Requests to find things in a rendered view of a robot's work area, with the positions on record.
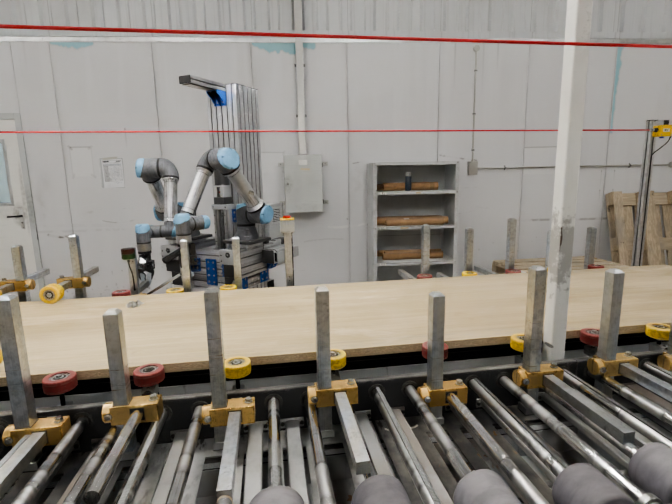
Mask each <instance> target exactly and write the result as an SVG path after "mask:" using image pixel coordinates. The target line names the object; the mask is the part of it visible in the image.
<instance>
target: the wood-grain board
mask: <svg viewBox="0 0 672 504"><path fill-rule="evenodd" d="M615 268H616V269H620V270H621V271H623V272H624V273H625V277H624V286H623V296H622V306H621V315H620V325H619V334H628V333H640V332H645V330H646V324H648V323H662V324H667V325H670V326H671V318H672V266H669V265H649V266H632V267H615ZM608 269H614V268H597V269H580V270H571V278H570V291H569V303H568V316H567V328H566V339H569V338H580V330H581V329H583V328H595V329H600V320H601V310H602V300H603V289H604V279H605V271H606V270H608ZM527 284H528V273H511V274H494V275H477V276H460V277H442V278H425V279H408V280H391V281H373V282H356V283H339V284H322V285H325V286H326V287H327V288H328V290H329V309H330V349H340V350H343V351H344V352H345V353H346V357H357V356H369V355H381V354H393V353H404V352H416V351H422V344H423V343H424V342H426V341H428V300H429V293H431V292H433V291H440V292H441V293H442V294H443V295H445V326H444V343H446V344H447V345H448V349H452V348H463V347H475V346H487V345H499V344H510V343H511V336H512V335H513V334H524V332H525V316H526V300H527ZM322 285H305V286H287V287H270V288H253V289H236V290H220V303H221V317H222V331H223V346H224V360H226V359H228V358H231V357H236V356H243V357H247V358H249V359H250V361H251V365H263V364H275V363H287V362H298V361H310V360H316V327H315V293H314V288H315V287H317V286H322ZM204 292H205V291H201V292H184V293H167V294H150V295H132V296H115V297H98V298H81V299H64V300H59V301H57V302H55V303H53V304H47V303H44V302H43V301H29V302H19V305H20V311H21V317H22V324H23V330H24V336H25V343H26V349H27V356H28V362H29V368H30V375H31V381H32V384H39V383H42V379H43V378H44V377H46V376H47V375H49V374H52V373H55V372H59V371H64V370H72V371H75V372H76V373H77V380H86V379H98V378H110V375H109V367H108V359H107V350H106V342H105V334H104V326H103V318H102V315H103V314H104V313H105V312H106V311H107V310H108V309H112V308H118V309H120V310H122V313H123V322H124V331H125V340H126V349H127V358H128V367H129V375H130V376H133V371H134V370H135V369H136V368H138V367H140V366H142V365H145V364H150V363H159V364H162V365H163V366H164V371H165V373H169V372H181V371H192V370H204V369H209V357H208V344H207V331H206V318H205V305H204ZM138 299H139V300H140V301H141V302H143V303H144V304H142V305H140V306H139V307H135V308H132V307H130V308H127V306H126V305H127V303H129V301H134V302H136V301H137V300H138Z"/></svg>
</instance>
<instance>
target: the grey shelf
mask: <svg viewBox="0 0 672 504"><path fill-rule="evenodd" d="M459 171H460V161H436V162H378V163H369V164H367V275H368V282H373V281H391V280H405V279H404V278H403V277H401V276H400V275H399V274H398V270H401V269H403V270H404V271H406V272H407V273H409V274H410V275H412V276H413V277H415V278H416V279H417V275H418V274H421V259H398V260H383V259H382V256H377V250H407V249H421V236H422V225H411V226H386V225H377V217H381V216H424V215H441V216H448V219H449V221H448V224H443V225H430V249H441V251H443V258H429V274H430V275H432V276H433V278H437V277H436V274H437V272H439V271H440V272H441V273H443V274H445V275H447V276H449V277H456V265H457V234H458V202H459ZM406 172H411V182H438V185H439V186H438V190H411V191H405V190H404V191H377V184H383V183H402V182H405V175H406ZM441 194H442V205H441ZM440 230H441V245H440ZM375 251H376V252H375ZM375 253H376V254H375ZM375 255H376V256H375Z"/></svg>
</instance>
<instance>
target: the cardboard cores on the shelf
mask: <svg viewBox="0 0 672 504"><path fill-rule="evenodd" d="M438 186H439V185H438V182H411V190H438ZM404 190H405V182H402V183H383V184H377V191H404ZM448 221H449V219H448V216H441V215H424V216H381V217H377V225H386V226H411V225H423V224H428V225H443V224H448ZM377 256H382V259H383V260H398V259H421V249H407V250H377ZM429 258H443V251H441V249H430V257H429Z"/></svg>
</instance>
